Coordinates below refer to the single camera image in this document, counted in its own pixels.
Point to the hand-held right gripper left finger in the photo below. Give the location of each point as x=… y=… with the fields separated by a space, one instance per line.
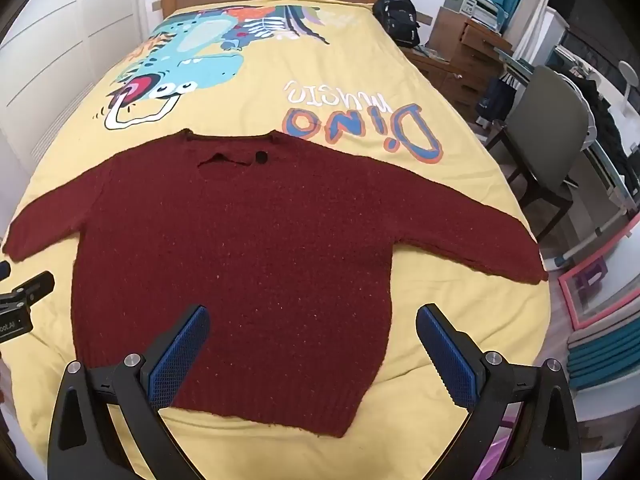
x=180 y=355

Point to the stack of teal boards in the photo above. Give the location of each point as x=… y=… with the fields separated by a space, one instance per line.
x=607 y=355

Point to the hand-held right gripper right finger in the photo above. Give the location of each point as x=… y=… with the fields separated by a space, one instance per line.
x=447 y=355

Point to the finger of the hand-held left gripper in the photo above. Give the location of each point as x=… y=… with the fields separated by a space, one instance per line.
x=31 y=287

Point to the grey chair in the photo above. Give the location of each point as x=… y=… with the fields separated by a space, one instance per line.
x=547 y=120

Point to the white desk lamp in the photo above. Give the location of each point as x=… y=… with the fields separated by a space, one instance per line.
x=629 y=77

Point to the dark jacket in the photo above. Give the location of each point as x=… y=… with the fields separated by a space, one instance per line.
x=602 y=115

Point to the grey white printer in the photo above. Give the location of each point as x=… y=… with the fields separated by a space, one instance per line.
x=470 y=2

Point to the white wardrobe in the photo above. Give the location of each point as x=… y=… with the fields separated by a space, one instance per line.
x=55 y=45

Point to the black backpack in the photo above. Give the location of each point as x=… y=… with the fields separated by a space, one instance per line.
x=398 y=17

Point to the yellow dinosaur printed blanket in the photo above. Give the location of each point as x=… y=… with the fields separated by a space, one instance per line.
x=325 y=75

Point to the wooden drawer unit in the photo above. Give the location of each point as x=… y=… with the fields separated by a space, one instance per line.
x=467 y=47

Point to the navy blue bag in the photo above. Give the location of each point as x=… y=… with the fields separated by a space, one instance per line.
x=492 y=97

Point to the dark red knitted sweater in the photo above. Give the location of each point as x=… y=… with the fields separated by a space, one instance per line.
x=235 y=270

